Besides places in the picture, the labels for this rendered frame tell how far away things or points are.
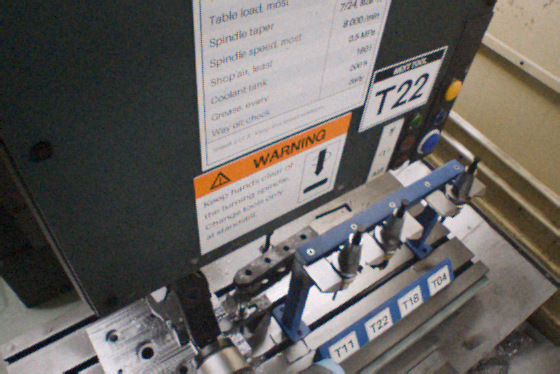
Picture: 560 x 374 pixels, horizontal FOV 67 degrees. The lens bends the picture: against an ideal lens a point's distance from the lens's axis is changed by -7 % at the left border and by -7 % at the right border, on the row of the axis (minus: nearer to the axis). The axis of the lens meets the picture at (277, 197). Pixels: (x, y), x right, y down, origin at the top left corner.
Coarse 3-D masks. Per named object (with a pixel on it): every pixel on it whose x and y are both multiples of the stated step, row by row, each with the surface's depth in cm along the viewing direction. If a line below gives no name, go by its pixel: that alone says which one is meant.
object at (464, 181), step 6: (462, 174) 94; (468, 174) 92; (474, 174) 92; (456, 180) 96; (462, 180) 94; (468, 180) 93; (456, 186) 96; (462, 186) 95; (468, 186) 94; (456, 192) 96; (462, 192) 95; (468, 192) 96; (462, 198) 97
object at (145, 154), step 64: (0, 0) 18; (64, 0) 19; (128, 0) 21; (448, 0) 36; (0, 64) 19; (64, 64) 21; (128, 64) 24; (192, 64) 26; (384, 64) 38; (0, 128) 22; (64, 128) 24; (128, 128) 27; (192, 128) 30; (64, 192) 27; (128, 192) 30; (192, 192) 35; (64, 256) 32; (128, 256) 35; (192, 256) 41
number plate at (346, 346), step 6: (348, 336) 103; (354, 336) 104; (336, 342) 102; (342, 342) 102; (348, 342) 103; (354, 342) 104; (330, 348) 101; (336, 348) 102; (342, 348) 103; (348, 348) 103; (354, 348) 104; (330, 354) 101; (336, 354) 102; (342, 354) 103; (348, 354) 104; (336, 360) 102; (342, 360) 103
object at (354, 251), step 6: (348, 240) 80; (348, 246) 80; (354, 246) 79; (360, 246) 79; (342, 252) 82; (348, 252) 80; (354, 252) 80; (360, 252) 81; (342, 258) 82; (348, 258) 81; (354, 258) 81; (360, 258) 82; (342, 264) 83; (348, 264) 82; (354, 264) 82
